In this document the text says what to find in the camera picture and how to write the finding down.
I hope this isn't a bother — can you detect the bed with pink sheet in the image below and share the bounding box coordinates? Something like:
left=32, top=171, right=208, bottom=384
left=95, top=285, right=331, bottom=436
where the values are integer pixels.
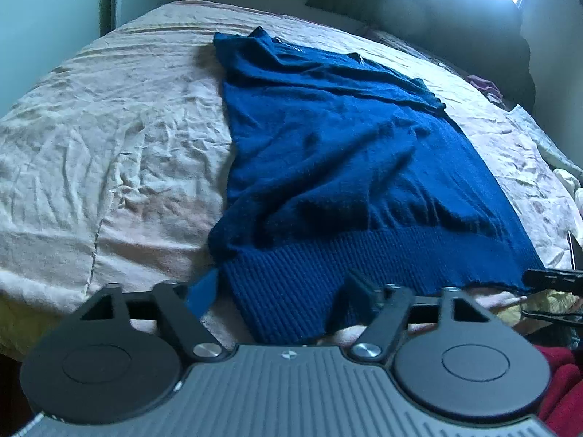
left=0, top=0, right=583, bottom=360

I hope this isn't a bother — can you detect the patterned pillow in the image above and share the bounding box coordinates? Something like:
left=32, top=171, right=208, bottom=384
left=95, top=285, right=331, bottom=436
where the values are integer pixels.
left=364, top=25, right=479, bottom=83

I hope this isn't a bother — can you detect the light printed cloth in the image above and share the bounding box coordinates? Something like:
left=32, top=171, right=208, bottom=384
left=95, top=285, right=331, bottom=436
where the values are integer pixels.
left=508, top=104, right=583, bottom=192

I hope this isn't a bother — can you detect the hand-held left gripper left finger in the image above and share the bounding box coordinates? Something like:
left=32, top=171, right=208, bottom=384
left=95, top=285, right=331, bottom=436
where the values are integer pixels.
left=72, top=268, right=229, bottom=366

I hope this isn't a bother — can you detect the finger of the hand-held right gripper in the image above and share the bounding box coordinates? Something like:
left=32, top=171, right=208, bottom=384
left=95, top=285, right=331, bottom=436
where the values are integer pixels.
left=523, top=268, right=583, bottom=293
left=520, top=308, right=583, bottom=329

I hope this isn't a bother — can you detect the wide frosted glass wardrobe door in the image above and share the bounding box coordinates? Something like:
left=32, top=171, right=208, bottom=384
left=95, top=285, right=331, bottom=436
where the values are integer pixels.
left=0, top=0, right=114, bottom=119

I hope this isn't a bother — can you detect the dark scalloped headboard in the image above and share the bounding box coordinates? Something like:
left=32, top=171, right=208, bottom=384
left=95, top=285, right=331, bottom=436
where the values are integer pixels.
left=305, top=0, right=536, bottom=110

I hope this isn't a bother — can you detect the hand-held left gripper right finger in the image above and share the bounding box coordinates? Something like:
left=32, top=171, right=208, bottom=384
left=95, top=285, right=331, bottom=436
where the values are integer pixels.
left=347, top=272, right=498, bottom=366

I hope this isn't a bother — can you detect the red cloth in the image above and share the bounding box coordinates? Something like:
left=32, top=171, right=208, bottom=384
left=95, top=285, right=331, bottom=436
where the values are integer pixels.
left=533, top=343, right=583, bottom=437

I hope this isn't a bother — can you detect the purple cloth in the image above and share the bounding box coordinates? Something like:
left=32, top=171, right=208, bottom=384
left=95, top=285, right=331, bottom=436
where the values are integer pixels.
left=469, top=75, right=507, bottom=108

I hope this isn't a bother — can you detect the blue knit sweater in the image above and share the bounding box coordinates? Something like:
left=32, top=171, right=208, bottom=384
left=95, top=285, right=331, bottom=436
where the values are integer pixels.
left=207, top=26, right=547, bottom=345

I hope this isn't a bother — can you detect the yellow cloth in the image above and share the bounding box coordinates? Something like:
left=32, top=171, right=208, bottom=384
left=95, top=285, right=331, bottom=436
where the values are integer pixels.
left=498, top=289, right=583, bottom=334

